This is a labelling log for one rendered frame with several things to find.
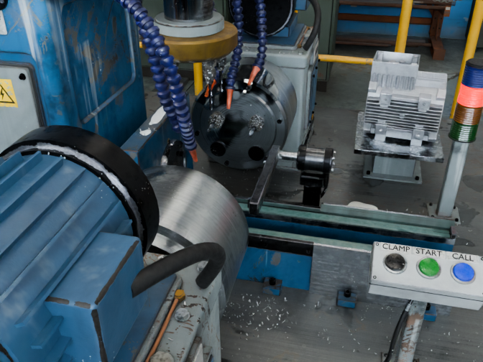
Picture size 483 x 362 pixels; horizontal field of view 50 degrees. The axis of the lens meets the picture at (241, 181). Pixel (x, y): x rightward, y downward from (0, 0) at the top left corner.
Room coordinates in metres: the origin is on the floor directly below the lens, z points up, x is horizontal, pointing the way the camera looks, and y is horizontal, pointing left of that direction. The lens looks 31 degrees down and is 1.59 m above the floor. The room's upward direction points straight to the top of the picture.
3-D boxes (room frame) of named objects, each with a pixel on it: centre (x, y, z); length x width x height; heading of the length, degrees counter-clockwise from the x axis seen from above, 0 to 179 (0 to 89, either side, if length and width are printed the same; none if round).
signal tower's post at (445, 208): (1.13, -0.54, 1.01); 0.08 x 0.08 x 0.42; 77
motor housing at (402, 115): (1.37, -0.46, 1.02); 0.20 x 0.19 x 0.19; 71
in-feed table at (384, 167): (1.39, -0.46, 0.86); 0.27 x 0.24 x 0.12; 167
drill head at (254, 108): (1.29, -0.02, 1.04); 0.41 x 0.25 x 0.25; 167
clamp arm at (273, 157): (0.97, -0.05, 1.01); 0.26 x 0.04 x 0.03; 167
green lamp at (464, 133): (1.13, -0.54, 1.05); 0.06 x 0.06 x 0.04
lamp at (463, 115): (1.13, -0.54, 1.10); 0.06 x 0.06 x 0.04
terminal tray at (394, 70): (1.39, -0.43, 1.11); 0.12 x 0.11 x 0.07; 71
